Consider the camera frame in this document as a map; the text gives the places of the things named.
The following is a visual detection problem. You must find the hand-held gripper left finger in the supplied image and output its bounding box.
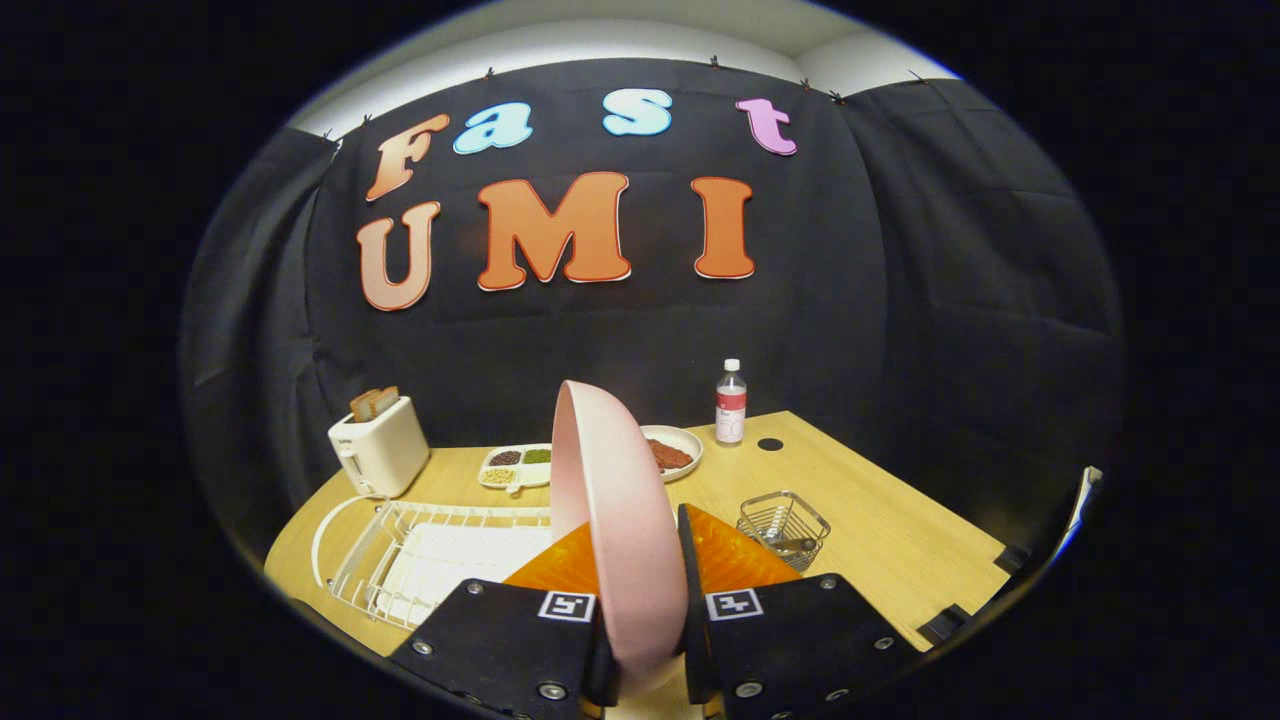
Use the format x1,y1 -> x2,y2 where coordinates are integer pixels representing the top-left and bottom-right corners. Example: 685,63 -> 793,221
388,520 -> 621,720

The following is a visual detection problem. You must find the white divided dish with beans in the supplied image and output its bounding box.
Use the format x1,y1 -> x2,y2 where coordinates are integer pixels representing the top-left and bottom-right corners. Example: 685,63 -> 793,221
478,444 -> 554,495

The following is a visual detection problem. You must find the white toaster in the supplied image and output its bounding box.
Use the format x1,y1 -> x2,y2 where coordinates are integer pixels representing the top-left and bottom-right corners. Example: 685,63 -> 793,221
328,397 -> 431,499

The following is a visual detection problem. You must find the white round plate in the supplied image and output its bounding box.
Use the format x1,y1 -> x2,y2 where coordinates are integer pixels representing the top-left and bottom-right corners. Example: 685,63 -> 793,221
640,425 -> 704,484

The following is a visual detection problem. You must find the pink plate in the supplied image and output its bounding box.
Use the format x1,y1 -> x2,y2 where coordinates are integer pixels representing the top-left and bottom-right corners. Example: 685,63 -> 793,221
550,380 -> 691,696

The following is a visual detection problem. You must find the red label water bottle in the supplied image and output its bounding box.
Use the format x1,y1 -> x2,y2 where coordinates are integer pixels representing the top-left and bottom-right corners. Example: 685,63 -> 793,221
715,359 -> 748,446

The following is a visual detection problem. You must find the white wire dish rack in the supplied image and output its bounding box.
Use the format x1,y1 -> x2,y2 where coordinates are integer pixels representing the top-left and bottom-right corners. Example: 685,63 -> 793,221
310,493 -> 554,631

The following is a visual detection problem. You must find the metal wire basket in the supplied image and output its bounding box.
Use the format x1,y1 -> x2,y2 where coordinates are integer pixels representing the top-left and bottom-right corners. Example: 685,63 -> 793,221
737,490 -> 832,573

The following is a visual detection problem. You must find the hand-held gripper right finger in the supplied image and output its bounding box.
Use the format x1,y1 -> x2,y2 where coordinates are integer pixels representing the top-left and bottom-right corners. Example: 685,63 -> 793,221
677,503 -> 921,720

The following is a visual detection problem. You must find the black backdrop cloth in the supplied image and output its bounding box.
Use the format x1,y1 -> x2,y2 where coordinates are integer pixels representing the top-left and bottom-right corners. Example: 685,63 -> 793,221
180,57 -> 1126,621

